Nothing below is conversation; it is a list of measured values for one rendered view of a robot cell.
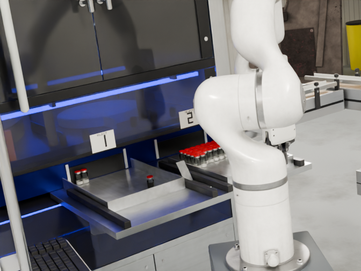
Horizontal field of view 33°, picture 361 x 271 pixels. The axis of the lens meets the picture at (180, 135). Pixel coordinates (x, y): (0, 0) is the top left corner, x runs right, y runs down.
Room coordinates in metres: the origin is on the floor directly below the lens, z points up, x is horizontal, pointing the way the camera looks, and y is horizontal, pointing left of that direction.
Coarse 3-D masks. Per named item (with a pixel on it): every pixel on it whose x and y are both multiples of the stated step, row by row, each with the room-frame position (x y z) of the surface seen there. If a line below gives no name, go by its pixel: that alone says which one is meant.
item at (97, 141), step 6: (102, 132) 1.92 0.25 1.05; (108, 132) 1.93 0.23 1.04; (90, 138) 1.89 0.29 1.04; (96, 138) 1.90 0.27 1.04; (102, 138) 1.91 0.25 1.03; (108, 138) 1.93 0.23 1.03; (114, 138) 1.94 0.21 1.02; (96, 144) 1.90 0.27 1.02; (102, 144) 1.91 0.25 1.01; (108, 144) 1.92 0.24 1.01; (114, 144) 1.94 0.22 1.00; (96, 150) 1.90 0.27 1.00; (102, 150) 1.91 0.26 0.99
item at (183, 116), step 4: (180, 112) 2.07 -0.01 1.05; (184, 112) 2.08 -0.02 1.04; (188, 112) 2.09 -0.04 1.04; (192, 112) 2.10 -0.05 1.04; (180, 116) 2.07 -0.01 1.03; (184, 116) 2.08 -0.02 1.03; (188, 116) 2.09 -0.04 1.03; (180, 120) 2.07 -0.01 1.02; (184, 120) 2.08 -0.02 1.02; (192, 120) 2.09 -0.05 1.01; (196, 120) 2.10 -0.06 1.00; (180, 124) 2.07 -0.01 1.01; (184, 124) 2.08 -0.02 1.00; (188, 124) 2.08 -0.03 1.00; (192, 124) 2.09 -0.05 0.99; (196, 124) 2.10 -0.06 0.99
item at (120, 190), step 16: (112, 176) 1.97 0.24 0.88; (128, 176) 1.94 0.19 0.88; (144, 176) 1.92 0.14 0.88; (160, 176) 1.88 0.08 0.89; (176, 176) 1.79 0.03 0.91; (80, 192) 1.79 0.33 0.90; (96, 192) 1.82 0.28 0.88; (112, 192) 1.80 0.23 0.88; (128, 192) 1.78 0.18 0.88; (144, 192) 1.69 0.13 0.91; (160, 192) 1.71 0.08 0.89; (112, 208) 1.63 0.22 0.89
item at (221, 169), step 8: (168, 160) 1.99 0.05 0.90; (176, 160) 1.95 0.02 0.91; (224, 160) 1.98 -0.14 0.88; (288, 160) 1.83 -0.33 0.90; (192, 168) 1.87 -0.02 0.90; (200, 168) 1.83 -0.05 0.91; (208, 168) 1.92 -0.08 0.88; (216, 168) 1.91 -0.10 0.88; (224, 168) 1.89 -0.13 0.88; (216, 176) 1.75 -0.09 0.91; (224, 176) 1.72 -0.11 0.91
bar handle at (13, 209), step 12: (0, 120) 1.20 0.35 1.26; (0, 132) 1.20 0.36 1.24; (0, 144) 1.20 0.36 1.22; (0, 156) 1.20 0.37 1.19; (0, 168) 1.20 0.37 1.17; (12, 180) 1.21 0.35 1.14; (12, 192) 1.20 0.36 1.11; (12, 204) 1.20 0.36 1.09; (12, 216) 1.20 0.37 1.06; (12, 228) 1.20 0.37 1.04; (24, 240) 1.20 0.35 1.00; (24, 252) 1.20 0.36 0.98; (24, 264) 1.20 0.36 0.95
